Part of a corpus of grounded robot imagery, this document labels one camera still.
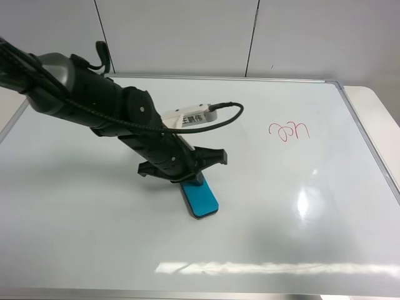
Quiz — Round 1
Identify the black braided cable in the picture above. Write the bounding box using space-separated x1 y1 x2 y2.
0 36 245 184

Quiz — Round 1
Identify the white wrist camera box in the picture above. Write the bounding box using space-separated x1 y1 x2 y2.
161 104 218 129

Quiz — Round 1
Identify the white framed whiteboard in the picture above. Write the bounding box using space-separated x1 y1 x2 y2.
1 77 399 299

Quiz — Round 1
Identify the red marker scribble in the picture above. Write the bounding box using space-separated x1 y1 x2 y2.
268 121 311 143

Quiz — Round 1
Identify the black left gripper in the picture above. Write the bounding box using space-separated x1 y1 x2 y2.
118 134 228 186

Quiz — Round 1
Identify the teal whiteboard eraser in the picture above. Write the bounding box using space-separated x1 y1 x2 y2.
180 179 219 219

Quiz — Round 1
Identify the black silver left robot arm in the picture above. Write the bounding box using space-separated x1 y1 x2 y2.
1 40 228 185

